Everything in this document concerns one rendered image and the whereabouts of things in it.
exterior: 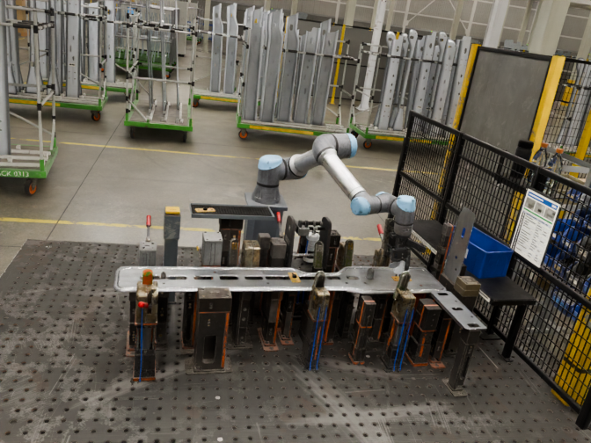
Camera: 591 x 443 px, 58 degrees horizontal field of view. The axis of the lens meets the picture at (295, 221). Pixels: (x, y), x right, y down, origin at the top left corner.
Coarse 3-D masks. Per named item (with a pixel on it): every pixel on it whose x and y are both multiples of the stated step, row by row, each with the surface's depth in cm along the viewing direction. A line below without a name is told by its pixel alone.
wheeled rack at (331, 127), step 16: (240, 80) 933; (352, 96) 875; (240, 112) 862; (240, 128) 956; (256, 128) 873; (272, 128) 876; (288, 128) 880; (304, 128) 895; (320, 128) 898; (336, 128) 924
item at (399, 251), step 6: (390, 234) 219; (396, 234) 217; (390, 240) 219; (396, 240) 218; (402, 240) 219; (390, 246) 220; (396, 246) 219; (402, 246) 220; (408, 246) 220; (390, 252) 220; (396, 252) 218; (402, 252) 219; (408, 252) 219; (390, 258) 221; (396, 258) 219; (402, 258) 220
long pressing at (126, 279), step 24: (120, 288) 195; (168, 288) 199; (192, 288) 202; (240, 288) 207; (264, 288) 209; (288, 288) 212; (336, 288) 217; (360, 288) 219; (384, 288) 222; (408, 288) 225; (432, 288) 228
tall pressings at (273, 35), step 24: (264, 24) 885; (288, 24) 870; (288, 48) 883; (312, 48) 887; (264, 72) 909; (288, 72) 920; (312, 72) 896; (264, 96) 876; (288, 96) 908; (264, 120) 893; (288, 120) 915; (312, 120) 926
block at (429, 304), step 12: (420, 300) 221; (432, 300) 222; (420, 312) 220; (432, 312) 215; (420, 324) 219; (432, 324) 218; (420, 336) 220; (432, 336) 222; (408, 348) 230; (420, 348) 222; (408, 360) 228; (420, 360) 225
